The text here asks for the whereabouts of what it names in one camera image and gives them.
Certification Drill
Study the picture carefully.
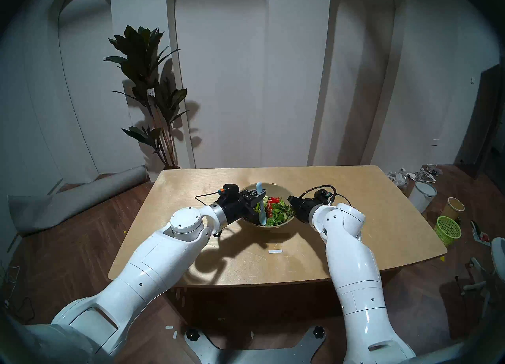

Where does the mixed green salad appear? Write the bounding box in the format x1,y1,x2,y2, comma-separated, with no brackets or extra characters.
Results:
254,196,294,226

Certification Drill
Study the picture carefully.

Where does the rolled grey carpet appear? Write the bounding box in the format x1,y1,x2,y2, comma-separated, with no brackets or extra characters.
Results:
8,165,150,237

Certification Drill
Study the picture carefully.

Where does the light blue spoon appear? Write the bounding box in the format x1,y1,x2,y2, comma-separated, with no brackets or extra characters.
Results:
256,182,268,226

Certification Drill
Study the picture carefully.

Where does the tall potted plant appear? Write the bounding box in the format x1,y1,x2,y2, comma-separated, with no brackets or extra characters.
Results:
103,25,190,170

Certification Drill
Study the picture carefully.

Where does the green salad bowl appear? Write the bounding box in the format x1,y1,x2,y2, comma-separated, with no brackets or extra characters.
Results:
239,183,296,230

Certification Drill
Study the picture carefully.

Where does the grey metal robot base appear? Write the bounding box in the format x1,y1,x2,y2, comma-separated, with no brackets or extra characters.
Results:
185,326,326,364

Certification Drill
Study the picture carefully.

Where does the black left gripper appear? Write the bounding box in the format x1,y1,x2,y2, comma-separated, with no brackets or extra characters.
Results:
218,190,266,226

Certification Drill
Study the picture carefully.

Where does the tan paper cup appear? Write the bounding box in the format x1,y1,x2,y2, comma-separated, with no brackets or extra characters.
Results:
441,197,465,220

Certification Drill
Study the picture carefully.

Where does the white plastic bucket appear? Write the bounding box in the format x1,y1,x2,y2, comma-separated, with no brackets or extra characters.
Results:
408,181,438,213

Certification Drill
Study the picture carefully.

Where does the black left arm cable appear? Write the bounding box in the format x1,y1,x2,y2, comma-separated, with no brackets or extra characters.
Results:
195,190,226,237

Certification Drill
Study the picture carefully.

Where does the light wooden table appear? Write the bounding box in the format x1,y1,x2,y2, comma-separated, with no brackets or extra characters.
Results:
108,165,447,288

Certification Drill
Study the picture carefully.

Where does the dark doorway panel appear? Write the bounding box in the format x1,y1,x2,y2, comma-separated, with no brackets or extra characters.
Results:
454,63,505,180

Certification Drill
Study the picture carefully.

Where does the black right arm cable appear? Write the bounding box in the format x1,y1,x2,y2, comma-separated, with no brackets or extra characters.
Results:
298,185,352,208

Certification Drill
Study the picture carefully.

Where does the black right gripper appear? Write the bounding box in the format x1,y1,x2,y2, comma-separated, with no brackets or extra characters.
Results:
287,196,318,224

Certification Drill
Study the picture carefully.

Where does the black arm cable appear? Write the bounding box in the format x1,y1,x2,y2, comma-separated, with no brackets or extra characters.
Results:
298,185,352,208
195,190,226,237

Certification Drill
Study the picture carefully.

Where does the green mesh basket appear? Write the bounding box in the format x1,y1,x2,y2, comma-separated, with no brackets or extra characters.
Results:
434,216,462,247

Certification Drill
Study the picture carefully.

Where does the pile of floor trash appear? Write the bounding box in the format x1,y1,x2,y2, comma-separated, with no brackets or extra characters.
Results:
387,165,443,187

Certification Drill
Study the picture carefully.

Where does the white office chair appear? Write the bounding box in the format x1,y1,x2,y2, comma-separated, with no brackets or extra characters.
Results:
462,237,505,320

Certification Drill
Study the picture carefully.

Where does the red green floor packet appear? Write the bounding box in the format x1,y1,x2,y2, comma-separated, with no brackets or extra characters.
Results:
470,220,491,246

